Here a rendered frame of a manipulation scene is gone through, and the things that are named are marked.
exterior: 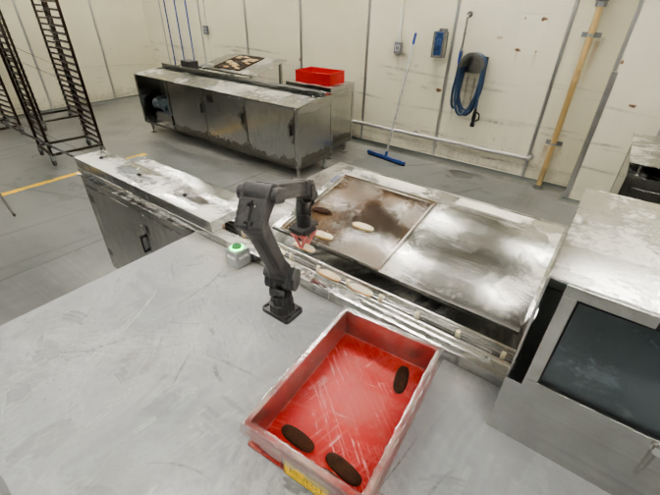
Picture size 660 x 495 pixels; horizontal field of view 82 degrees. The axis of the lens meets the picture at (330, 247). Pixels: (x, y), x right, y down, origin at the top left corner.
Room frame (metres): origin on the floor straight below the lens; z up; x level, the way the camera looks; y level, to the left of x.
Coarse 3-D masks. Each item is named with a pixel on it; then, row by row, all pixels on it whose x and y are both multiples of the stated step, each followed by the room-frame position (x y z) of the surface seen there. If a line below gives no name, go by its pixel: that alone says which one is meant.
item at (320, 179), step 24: (336, 168) 2.33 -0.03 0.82; (360, 168) 2.33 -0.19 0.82; (528, 216) 1.73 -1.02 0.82; (288, 240) 1.45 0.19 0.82; (336, 264) 1.27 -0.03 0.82; (552, 264) 1.30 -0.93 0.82; (384, 288) 1.12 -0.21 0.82; (408, 288) 1.13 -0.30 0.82; (408, 312) 0.99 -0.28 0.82; (456, 312) 1.00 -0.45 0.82; (528, 312) 1.00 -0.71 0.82; (504, 336) 0.89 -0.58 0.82
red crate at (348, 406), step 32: (352, 352) 0.80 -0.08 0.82; (384, 352) 0.81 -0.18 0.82; (320, 384) 0.68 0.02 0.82; (352, 384) 0.69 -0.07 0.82; (384, 384) 0.69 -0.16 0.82; (416, 384) 0.69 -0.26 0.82; (288, 416) 0.58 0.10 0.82; (320, 416) 0.59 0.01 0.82; (352, 416) 0.59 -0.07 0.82; (384, 416) 0.59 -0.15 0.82; (256, 448) 0.49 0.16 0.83; (320, 448) 0.50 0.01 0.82; (352, 448) 0.50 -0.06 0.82; (384, 448) 0.51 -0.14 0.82
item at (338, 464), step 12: (288, 432) 0.54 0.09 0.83; (300, 432) 0.54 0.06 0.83; (288, 444) 0.51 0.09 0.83; (300, 444) 0.51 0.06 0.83; (312, 444) 0.51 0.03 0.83; (336, 456) 0.48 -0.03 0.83; (324, 468) 0.45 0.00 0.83; (336, 468) 0.45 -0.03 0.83; (348, 468) 0.45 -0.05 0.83; (348, 480) 0.43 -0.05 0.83; (360, 480) 0.43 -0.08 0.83
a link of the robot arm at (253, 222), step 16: (240, 192) 0.86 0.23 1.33; (256, 192) 0.86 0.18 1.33; (240, 208) 0.84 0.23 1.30; (256, 208) 0.83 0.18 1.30; (272, 208) 0.87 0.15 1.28; (240, 224) 0.81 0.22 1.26; (256, 224) 0.81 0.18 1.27; (256, 240) 0.84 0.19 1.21; (272, 240) 0.89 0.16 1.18; (272, 256) 0.88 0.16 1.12; (272, 272) 0.94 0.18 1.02; (288, 272) 0.96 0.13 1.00; (288, 288) 0.96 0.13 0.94
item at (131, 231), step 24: (168, 168) 2.27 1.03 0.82; (96, 192) 2.06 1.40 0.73; (216, 192) 1.93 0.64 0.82; (96, 216) 2.14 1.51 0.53; (120, 216) 1.94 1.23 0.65; (144, 216) 1.76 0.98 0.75; (120, 240) 2.00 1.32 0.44; (144, 240) 1.81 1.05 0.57; (168, 240) 1.65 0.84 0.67; (120, 264) 2.08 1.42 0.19
